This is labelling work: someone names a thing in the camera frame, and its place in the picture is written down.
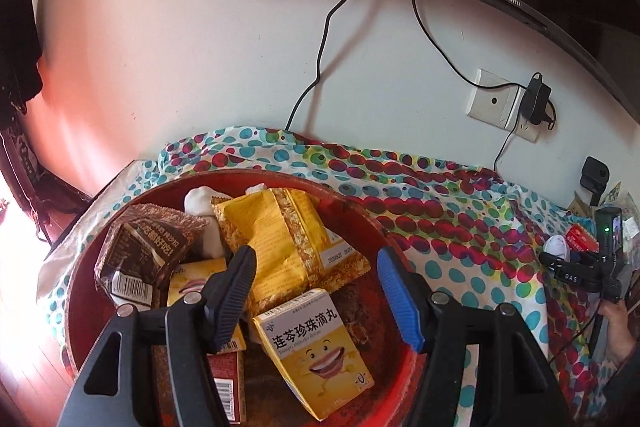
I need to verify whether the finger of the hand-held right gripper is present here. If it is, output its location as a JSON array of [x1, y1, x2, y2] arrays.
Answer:
[[539, 252, 596, 271]]

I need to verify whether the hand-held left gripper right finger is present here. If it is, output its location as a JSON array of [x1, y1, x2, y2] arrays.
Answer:
[[377, 247, 573, 427]]

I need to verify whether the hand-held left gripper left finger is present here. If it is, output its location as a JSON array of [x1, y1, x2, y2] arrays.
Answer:
[[57, 244, 258, 427]]

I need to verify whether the yellow medicine box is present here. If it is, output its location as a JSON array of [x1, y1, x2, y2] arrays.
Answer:
[[167, 257, 248, 353], [252, 289, 376, 425]]

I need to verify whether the red round tray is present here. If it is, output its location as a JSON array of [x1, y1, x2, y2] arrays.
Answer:
[[64, 169, 426, 427]]

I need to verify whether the yellow snack packet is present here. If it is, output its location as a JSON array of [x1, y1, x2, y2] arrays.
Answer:
[[212, 189, 321, 318], [272, 188, 372, 293]]

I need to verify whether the small red box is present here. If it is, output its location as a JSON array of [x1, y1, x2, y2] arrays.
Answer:
[[207, 349, 248, 425]]

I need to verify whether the brown snack packet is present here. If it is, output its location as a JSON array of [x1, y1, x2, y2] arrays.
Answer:
[[111, 203, 210, 268]]

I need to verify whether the person's right hand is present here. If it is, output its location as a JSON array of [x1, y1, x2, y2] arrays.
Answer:
[[600, 299, 640, 365]]

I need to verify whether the red and white box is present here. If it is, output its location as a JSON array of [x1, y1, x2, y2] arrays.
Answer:
[[566, 223, 600, 254]]

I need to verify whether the clear plastic bag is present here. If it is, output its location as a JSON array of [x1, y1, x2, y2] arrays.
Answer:
[[570, 181, 640, 268]]

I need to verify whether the polka-dot tablecloth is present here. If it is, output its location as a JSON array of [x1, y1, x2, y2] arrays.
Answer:
[[37, 124, 640, 427]]

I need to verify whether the black power adapter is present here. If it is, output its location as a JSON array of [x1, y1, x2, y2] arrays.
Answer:
[[517, 73, 552, 126]]

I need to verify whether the dark wooden furniture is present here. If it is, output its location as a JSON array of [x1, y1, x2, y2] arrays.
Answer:
[[0, 127, 93, 243]]

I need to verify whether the dark hanging cloth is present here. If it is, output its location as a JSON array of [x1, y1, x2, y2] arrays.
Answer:
[[0, 0, 45, 128]]

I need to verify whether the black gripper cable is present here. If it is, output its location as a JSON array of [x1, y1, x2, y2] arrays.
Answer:
[[547, 302, 601, 364]]

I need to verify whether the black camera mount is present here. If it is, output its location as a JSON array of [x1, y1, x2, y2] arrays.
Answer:
[[580, 156, 612, 208]]

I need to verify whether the thin black adapter cable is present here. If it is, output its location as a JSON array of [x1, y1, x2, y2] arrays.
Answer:
[[494, 122, 518, 172]]

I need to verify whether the white wall socket plate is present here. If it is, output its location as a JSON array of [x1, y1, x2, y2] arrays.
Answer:
[[466, 68, 543, 142]]

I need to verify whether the black monitor cable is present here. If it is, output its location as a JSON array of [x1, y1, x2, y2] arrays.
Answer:
[[285, 0, 373, 130], [410, 0, 526, 90]]

